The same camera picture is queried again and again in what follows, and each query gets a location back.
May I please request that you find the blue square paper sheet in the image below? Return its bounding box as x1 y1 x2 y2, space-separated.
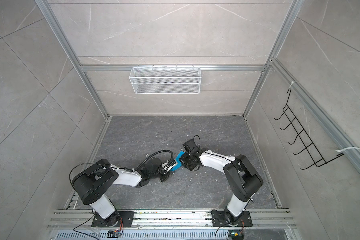
170 151 185 171

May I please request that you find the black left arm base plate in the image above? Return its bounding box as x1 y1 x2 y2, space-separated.
91 211 135 228

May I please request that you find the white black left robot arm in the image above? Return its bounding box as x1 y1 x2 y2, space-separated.
70 157 181 220

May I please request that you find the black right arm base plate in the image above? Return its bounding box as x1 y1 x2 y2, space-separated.
211 209 253 227

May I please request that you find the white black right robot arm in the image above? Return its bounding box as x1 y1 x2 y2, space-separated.
180 140 264 222

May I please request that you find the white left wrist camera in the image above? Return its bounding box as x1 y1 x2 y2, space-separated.
164 159 178 172

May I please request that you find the white wire mesh basket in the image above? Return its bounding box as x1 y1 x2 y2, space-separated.
129 67 202 95

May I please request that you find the aluminium front rail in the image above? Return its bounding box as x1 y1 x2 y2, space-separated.
46 209 296 231

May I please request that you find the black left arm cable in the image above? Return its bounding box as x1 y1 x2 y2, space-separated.
68 149 175 240

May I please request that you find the black wire hook rack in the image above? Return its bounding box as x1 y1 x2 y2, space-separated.
274 89 344 170

